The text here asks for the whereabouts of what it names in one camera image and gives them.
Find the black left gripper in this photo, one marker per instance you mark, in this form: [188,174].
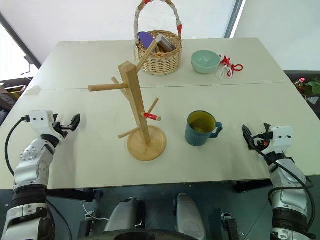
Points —
[60,131]

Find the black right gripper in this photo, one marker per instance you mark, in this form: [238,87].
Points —
[261,142]

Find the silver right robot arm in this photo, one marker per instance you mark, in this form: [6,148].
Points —
[287,190]

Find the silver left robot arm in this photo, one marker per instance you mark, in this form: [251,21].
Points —
[30,162]

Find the wooden mug tree stand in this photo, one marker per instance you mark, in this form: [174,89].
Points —
[136,97]

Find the clear tape patch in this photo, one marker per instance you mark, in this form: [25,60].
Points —
[33,91]

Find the black table crossbar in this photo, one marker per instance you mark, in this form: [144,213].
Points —
[72,195]
[252,186]

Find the wooden shelf with clutter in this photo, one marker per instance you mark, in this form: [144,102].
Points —
[11,93]

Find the blue mug with yellow inside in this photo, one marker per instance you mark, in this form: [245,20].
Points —
[197,137]

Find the bottle with red cap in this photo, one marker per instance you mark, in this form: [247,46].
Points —
[300,86]

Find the green plant leaves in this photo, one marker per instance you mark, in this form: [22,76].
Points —
[314,86]

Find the mint green bowl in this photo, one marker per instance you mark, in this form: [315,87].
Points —
[205,66]

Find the grey rounded robot leg housing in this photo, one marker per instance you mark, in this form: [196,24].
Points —
[188,217]
[122,215]

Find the purple rounded item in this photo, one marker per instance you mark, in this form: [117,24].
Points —
[145,40]

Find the grey brown box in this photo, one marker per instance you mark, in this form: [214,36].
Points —
[166,45]

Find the dark rounded robot torso shape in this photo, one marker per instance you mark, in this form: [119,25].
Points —
[147,235]

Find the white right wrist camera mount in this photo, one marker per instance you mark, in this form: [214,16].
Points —
[281,136]

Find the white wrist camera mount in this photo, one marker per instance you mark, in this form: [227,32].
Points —
[281,136]
[40,121]

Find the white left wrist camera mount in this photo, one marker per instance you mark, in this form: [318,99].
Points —
[40,121]

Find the black robot foot bracket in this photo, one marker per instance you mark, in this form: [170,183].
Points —
[230,225]
[87,227]

